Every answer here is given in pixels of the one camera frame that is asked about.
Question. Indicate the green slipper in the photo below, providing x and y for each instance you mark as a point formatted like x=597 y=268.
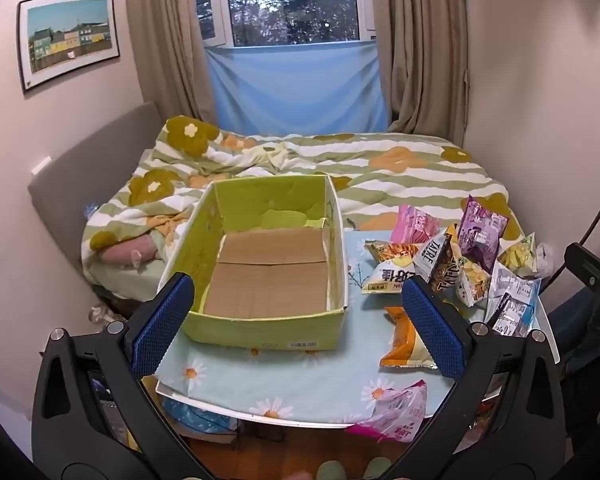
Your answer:
x=334 y=471
x=379 y=470

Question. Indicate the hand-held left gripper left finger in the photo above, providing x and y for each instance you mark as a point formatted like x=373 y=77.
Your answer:
x=164 y=330

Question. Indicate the pink striped snack packet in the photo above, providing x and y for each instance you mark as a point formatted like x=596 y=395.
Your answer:
x=414 y=225

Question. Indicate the pink and white snack packet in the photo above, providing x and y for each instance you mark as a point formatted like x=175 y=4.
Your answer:
x=395 y=415

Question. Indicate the purple snack packet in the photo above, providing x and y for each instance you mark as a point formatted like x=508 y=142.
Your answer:
x=480 y=235

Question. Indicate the white and yellow snack packet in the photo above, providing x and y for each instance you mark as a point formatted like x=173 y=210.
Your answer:
x=387 y=277

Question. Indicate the silver-white printed snack packet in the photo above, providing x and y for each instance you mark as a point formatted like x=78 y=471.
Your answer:
x=512 y=300

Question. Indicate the orange snack packet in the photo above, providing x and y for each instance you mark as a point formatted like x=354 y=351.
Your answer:
x=402 y=340

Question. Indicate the pale yellow snack packet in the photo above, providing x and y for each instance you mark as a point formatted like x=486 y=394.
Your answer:
x=517 y=257

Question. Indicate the clear plastic bottle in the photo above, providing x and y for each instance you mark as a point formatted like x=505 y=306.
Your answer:
x=99 y=315
x=90 y=210

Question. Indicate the daisy print tablecloth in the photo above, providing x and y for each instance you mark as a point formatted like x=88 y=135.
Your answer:
x=300 y=375

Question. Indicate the orange-yellow chips packet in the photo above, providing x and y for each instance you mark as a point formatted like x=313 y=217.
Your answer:
x=390 y=250

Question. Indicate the white and black snack packet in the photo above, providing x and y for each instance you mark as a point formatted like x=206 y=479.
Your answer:
x=435 y=260

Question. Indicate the green cardboard box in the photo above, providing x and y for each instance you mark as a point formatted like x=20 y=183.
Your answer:
x=270 y=280

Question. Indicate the window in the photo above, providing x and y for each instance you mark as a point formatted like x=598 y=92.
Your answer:
x=290 y=0

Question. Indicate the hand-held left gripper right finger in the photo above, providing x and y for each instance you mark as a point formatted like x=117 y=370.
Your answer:
x=434 y=330

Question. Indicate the blue cloth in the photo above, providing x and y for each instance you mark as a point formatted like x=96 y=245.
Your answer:
x=295 y=90

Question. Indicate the blue patterned bag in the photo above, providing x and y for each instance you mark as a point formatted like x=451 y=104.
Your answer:
x=205 y=417

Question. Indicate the yellow crisps packet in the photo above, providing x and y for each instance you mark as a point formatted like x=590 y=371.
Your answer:
x=472 y=282

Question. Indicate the pink plush pillow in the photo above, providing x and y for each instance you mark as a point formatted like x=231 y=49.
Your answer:
x=125 y=252

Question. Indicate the floral striped blanket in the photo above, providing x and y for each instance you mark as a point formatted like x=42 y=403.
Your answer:
x=405 y=175

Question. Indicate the small white strip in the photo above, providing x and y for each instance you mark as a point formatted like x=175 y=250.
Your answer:
x=41 y=166

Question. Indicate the grey headboard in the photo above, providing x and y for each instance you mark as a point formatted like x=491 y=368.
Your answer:
x=80 y=160

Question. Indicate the framed house picture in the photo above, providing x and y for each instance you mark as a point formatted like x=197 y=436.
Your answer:
x=70 y=35

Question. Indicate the crumpled white wrapper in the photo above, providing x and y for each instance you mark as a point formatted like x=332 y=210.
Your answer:
x=544 y=257

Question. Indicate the beige curtain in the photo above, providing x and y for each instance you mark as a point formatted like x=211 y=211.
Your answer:
x=165 y=35
x=420 y=50

